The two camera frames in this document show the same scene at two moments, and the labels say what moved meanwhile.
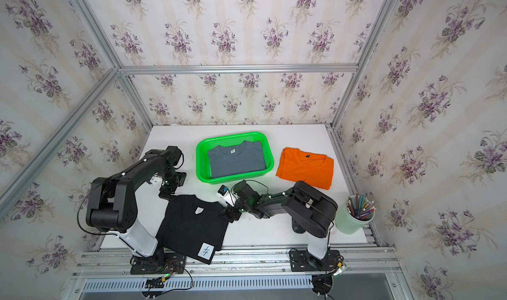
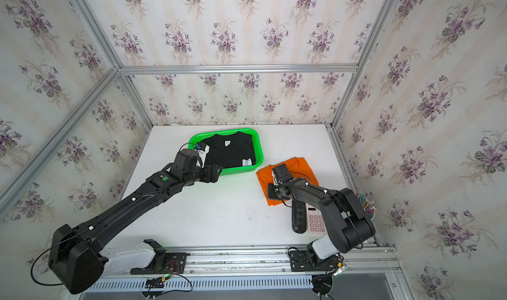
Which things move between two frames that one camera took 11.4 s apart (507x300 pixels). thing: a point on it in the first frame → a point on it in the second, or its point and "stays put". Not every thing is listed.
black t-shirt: x=193 y=227 → x=230 y=150
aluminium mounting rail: x=117 y=261 stays put
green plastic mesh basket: x=205 y=145 → x=202 y=135
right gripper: x=228 y=213 → x=270 y=193
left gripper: x=167 y=192 → x=208 y=170
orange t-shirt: x=303 y=166 → x=300 y=168
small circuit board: x=156 y=283 stays put
